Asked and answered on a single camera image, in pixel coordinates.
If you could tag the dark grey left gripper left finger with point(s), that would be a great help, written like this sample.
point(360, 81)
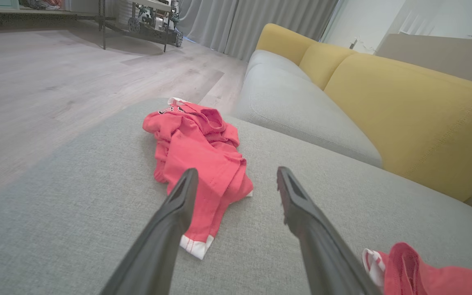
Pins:
point(158, 254)

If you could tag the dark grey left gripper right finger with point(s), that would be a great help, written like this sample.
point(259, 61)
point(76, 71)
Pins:
point(322, 254)

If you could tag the red garment with white band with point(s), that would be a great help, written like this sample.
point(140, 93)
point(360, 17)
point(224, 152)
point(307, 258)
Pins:
point(195, 155)

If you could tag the red jersey with white sleeves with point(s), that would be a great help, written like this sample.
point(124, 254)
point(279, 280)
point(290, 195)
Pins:
point(424, 278)

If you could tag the large grey sofa chaise cushion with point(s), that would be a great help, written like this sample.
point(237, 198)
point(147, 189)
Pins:
point(76, 213)

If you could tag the grey sofa seat cushion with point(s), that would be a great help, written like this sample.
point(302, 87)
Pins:
point(301, 110)
point(275, 61)

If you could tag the yellow sofa back cushion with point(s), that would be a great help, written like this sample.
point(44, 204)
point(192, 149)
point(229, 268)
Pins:
point(326, 61)
point(424, 123)

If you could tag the white and black wheeled robot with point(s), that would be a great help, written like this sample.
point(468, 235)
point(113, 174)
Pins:
point(154, 35)

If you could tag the taupe upholstered panel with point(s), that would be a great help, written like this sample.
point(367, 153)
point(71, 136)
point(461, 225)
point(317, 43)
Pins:
point(445, 57)

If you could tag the wheeled metal cart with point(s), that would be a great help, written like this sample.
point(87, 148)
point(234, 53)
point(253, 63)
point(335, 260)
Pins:
point(103, 24)

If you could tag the grey pleated curtain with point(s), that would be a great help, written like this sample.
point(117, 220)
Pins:
point(260, 20)

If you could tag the long pale green TV cabinet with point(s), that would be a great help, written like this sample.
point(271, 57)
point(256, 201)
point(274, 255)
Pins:
point(35, 13)

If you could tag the small red item in cabinet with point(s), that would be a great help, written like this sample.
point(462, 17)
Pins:
point(51, 3)

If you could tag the white wall outlet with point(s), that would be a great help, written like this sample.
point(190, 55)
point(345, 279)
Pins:
point(355, 43)

